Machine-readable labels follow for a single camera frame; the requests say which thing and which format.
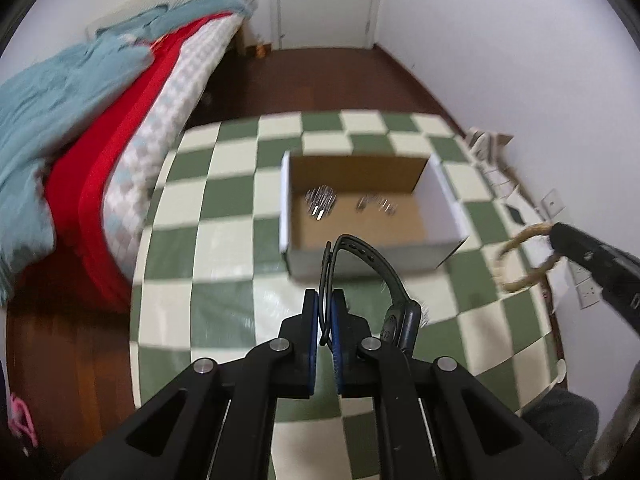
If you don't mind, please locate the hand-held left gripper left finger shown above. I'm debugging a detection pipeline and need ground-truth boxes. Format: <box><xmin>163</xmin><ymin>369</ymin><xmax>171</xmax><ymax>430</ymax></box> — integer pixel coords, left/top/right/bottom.
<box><xmin>60</xmin><ymin>289</ymin><xmax>320</xmax><ymax>480</ymax></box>

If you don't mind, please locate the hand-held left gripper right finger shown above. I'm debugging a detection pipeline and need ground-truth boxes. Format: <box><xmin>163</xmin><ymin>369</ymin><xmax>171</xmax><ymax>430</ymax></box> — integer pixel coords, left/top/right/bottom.
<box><xmin>330</xmin><ymin>289</ymin><xmax>585</xmax><ymax>480</ymax></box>

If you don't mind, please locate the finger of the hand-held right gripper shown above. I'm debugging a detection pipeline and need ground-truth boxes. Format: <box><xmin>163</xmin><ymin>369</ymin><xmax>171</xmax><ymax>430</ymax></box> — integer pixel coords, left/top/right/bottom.
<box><xmin>549</xmin><ymin>222</ymin><xmax>640</xmax><ymax>337</ymax></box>

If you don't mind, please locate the black smartwatch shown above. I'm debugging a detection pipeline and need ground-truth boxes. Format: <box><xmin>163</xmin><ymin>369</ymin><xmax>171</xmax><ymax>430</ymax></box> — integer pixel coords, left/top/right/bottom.
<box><xmin>318</xmin><ymin>234</ymin><xmax>425</xmax><ymax>358</ymax></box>

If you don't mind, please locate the woven rope bracelet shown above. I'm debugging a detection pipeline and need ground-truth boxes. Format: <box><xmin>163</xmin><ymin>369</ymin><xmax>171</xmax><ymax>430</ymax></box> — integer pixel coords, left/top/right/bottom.
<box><xmin>494</xmin><ymin>222</ymin><xmax>565</xmax><ymax>295</ymax></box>

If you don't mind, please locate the white cardboard box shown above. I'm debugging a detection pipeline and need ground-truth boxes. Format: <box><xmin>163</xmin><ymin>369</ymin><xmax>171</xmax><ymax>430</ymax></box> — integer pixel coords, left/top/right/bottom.
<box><xmin>279</xmin><ymin>150</ymin><xmax>471</xmax><ymax>282</ymax></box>

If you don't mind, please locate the silver jewelry cluster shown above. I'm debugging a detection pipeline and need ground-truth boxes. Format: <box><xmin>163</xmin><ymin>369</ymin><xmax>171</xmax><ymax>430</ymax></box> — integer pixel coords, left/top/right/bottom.
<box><xmin>355</xmin><ymin>193</ymin><xmax>399</xmax><ymax>216</ymax></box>
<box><xmin>304</xmin><ymin>185</ymin><xmax>337</xmax><ymax>222</ymax></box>

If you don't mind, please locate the green checkered tablecloth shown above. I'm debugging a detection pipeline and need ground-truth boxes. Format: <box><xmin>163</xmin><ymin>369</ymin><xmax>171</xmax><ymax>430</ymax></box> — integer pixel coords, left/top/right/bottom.
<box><xmin>129</xmin><ymin>110</ymin><xmax>569</xmax><ymax>480</ymax></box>

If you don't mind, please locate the grey cushion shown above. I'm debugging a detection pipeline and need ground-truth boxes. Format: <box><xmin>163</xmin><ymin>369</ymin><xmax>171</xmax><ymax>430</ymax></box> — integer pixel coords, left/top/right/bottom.
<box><xmin>522</xmin><ymin>389</ymin><xmax>601</xmax><ymax>479</ymax></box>

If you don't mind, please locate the pile of white papers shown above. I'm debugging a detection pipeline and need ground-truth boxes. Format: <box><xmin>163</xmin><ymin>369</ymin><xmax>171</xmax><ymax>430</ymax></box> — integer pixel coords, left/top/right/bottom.
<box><xmin>464</xmin><ymin>129</ymin><xmax>527</xmax><ymax>202</ymax></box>

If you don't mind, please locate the checked pattern mattress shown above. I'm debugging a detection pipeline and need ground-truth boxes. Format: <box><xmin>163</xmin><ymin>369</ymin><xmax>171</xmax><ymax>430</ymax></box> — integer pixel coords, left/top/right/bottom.
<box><xmin>102</xmin><ymin>14</ymin><xmax>247</xmax><ymax>282</ymax></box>

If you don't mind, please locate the red blanket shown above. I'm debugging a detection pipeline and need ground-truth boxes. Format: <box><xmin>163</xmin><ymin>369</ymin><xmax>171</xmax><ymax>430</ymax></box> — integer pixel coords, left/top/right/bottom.
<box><xmin>45</xmin><ymin>12</ymin><xmax>236</xmax><ymax>312</ymax></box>

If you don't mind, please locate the pink cloth item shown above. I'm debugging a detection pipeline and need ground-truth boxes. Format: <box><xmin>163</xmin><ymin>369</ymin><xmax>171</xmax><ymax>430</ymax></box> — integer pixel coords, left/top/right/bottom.
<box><xmin>7</xmin><ymin>392</ymin><xmax>39</xmax><ymax>449</ymax></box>

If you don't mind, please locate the white door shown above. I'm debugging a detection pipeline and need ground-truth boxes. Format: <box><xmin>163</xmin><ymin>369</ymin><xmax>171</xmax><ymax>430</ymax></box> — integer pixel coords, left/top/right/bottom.
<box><xmin>276</xmin><ymin>0</ymin><xmax>377</xmax><ymax>52</ymax></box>

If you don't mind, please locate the bed with colourful blankets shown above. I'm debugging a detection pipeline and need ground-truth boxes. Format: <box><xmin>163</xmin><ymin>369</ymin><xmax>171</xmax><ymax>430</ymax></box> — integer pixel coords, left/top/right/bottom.
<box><xmin>0</xmin><ymin>0</ymin><xmax>254</xmax><ymax>306</ymax></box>

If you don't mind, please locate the white wall socket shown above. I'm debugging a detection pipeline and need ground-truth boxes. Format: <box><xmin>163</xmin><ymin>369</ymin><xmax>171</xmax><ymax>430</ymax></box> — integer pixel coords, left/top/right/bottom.
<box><xmin>542</xmin><ymin>188</ymin><xmax>567</xmax><ymax>221</ymax></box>
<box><xmin>574</xmin><ymin>264</ymin><xmax>602</xmax><ymax>311</ymax></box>

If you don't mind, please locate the beige cloth strap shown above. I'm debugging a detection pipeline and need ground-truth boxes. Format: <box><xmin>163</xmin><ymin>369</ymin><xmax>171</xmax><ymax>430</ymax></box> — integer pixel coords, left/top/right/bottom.
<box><xmin>582</xmin><ymin>360</ymin><xmax>640</xmax><ymax>479</ymax></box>

